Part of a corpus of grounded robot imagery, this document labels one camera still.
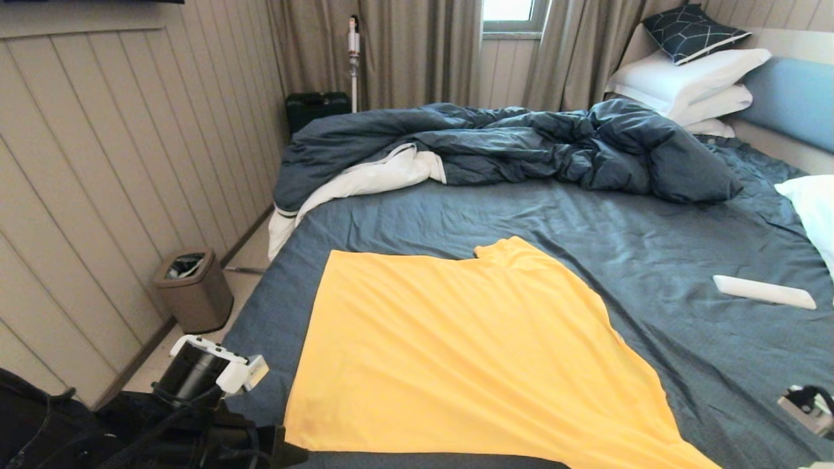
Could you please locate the medium white pillow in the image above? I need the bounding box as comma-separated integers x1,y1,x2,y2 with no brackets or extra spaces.
666,84,755,127

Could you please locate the beige trash bin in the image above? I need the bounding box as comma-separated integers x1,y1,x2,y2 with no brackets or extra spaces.
153,248,235,335

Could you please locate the white remote control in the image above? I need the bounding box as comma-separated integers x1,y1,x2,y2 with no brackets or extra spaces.
713,275,818,311

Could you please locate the yellow t-shirt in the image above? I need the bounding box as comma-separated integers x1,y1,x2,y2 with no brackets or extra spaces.
283,236,721,469

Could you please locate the dark blue bed sheet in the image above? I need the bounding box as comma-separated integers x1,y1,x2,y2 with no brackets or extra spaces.
222,132,834,469

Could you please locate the narrow beige curtain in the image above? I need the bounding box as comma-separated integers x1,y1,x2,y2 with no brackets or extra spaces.
523,0,688,113

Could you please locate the beige bed headboard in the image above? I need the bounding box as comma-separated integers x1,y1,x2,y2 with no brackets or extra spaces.
618,23,834,176

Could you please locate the black suitcase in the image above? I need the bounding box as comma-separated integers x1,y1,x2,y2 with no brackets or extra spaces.
285,92,352,135

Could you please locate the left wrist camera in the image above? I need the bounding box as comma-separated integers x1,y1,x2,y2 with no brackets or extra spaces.
171,334,270,395

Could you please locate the white stick vacuum cleaner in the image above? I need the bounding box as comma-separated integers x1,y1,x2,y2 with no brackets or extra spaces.
347,16,362,113

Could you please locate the small white pillow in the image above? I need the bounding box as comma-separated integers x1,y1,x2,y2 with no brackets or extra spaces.
683,118,737,139

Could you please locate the dark trash bag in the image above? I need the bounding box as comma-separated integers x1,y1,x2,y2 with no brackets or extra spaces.
168,254,207,279

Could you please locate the wide beige curtain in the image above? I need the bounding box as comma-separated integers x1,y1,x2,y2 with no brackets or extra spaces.
266,0,483,110

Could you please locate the window with grey frame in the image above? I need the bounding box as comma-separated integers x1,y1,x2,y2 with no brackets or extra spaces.
482,0,551,35

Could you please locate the large white pillow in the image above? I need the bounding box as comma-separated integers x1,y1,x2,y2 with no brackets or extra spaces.
606,48,773,119

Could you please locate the crumpled dark blue duvet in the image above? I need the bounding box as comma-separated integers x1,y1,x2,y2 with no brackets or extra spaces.
273,100,743,213

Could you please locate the white duvet lining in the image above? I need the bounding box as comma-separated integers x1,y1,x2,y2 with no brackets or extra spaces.
268,143,448,260

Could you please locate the blue headboard pad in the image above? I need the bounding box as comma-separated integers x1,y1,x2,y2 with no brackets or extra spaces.
738,57,834,155

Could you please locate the dark patterned cushion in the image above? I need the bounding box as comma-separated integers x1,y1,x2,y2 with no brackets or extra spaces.
642,4,753,66

